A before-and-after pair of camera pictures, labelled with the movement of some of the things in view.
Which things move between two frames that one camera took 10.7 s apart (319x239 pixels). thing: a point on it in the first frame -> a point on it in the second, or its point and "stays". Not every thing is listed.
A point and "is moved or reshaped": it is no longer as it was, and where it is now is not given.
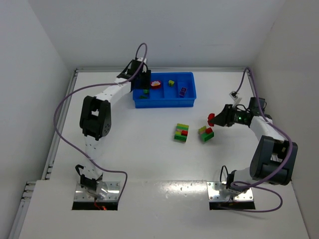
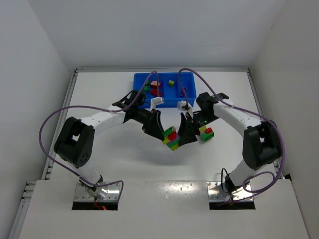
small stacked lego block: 206,133 stays
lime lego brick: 171,83 stays
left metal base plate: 109,191 stays
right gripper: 227,116 -> 190,123
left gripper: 143,81 -> 151,122
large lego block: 181,132 is moved or reshaped
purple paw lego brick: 183,92 stays
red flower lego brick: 155,84 stays
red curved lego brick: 211,116 is moved or reshaped
